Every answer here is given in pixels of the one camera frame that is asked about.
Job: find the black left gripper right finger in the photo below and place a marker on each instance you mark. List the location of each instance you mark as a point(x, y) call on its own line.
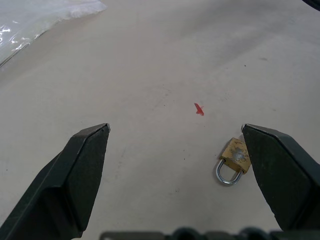
point(280, 180)

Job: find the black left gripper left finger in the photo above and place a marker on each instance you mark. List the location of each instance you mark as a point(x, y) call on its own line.
point(60, 185)

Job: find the brass padlock with steel shackle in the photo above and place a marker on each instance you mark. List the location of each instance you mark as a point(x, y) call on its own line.
point(236, 155)

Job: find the red tape mark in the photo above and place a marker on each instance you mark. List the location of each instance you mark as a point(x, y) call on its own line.
point(199, 109)

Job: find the clear plastic sheet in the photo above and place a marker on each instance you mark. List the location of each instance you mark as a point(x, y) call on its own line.
point(30, 22)

